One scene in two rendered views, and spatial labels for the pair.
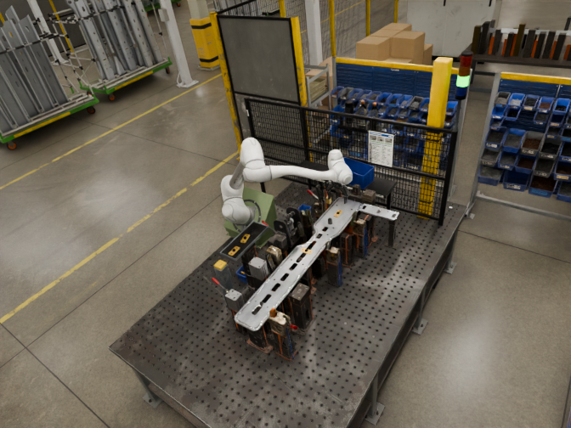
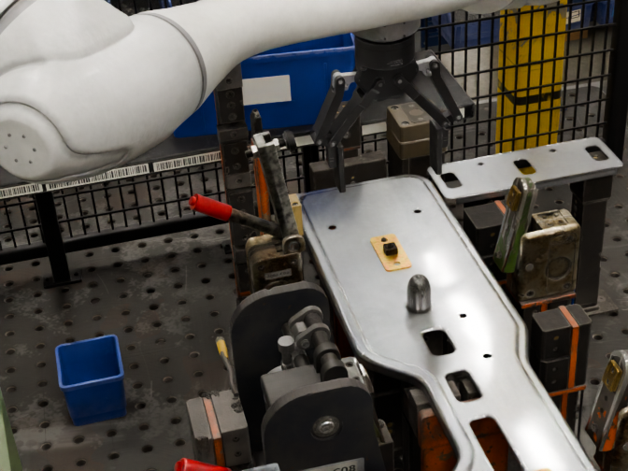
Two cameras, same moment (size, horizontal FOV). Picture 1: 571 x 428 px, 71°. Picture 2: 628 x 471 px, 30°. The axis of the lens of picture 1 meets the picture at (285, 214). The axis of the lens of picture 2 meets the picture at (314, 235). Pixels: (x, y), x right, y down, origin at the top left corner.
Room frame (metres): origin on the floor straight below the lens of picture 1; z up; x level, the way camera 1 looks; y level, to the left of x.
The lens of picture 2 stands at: (1.65, 0.71, 1.94)
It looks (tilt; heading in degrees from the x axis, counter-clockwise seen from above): 34 degrees down; 308
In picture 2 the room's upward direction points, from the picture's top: 4 degrees counter-clockwise
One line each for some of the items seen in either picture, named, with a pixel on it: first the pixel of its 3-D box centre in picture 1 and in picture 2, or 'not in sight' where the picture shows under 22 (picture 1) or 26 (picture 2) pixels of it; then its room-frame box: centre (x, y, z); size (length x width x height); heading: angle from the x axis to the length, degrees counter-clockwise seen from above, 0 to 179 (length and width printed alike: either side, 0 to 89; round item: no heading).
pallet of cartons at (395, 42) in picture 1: (394, 66); not in sight; (6.68, -2.21, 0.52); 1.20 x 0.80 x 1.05; 136
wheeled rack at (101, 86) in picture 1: (116, 46); not in sight; (9.55, 3.12, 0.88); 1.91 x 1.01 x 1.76; 141
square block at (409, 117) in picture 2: (369, 210); (417, 207); (2.52, -0.68, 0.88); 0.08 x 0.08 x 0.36; 51
